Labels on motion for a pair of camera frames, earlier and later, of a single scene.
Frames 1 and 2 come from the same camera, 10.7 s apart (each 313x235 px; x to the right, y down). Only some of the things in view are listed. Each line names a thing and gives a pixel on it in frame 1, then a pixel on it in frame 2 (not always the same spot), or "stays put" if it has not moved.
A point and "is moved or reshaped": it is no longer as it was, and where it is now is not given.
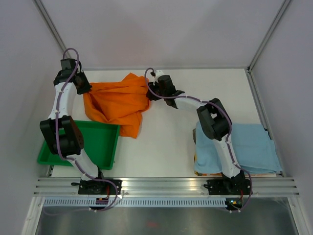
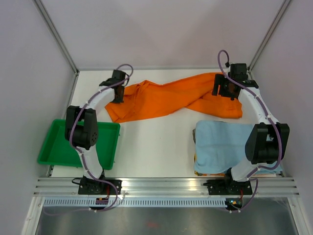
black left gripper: x=87 y=87 to x=119 y=100
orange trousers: x=119 y=103 is moved or reshaped
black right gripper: x=153 y=85 to x=220 y=79
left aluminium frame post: x=50 y=23 stays put
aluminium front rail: x=56 y=187 stays put
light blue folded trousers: x=253 y=148 stays put
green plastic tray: x=100 y=144 stays put
